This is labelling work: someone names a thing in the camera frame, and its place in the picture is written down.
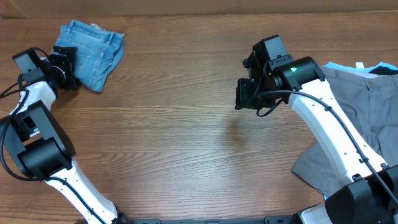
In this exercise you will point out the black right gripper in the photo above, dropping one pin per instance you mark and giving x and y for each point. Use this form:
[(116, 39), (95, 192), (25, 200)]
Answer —
[(244, 92)]

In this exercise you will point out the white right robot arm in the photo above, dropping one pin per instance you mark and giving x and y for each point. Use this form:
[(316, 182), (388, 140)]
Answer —
[(368, 186)]

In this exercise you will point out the grey trousers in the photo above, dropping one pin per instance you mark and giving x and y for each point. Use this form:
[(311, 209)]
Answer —
[(370, 102)]

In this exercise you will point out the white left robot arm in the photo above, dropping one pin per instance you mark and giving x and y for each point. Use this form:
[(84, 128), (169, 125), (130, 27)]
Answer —
[(38, 145)]

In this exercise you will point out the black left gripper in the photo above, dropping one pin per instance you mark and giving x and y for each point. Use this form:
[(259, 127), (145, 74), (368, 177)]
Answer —
[(68, 61)]

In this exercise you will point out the light blue shirt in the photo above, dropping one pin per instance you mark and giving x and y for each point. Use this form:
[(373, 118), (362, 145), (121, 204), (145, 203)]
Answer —
[(358, 68)]

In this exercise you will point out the light blue denim jeans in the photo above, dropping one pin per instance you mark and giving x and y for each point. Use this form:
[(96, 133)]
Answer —
[(99, 52)]

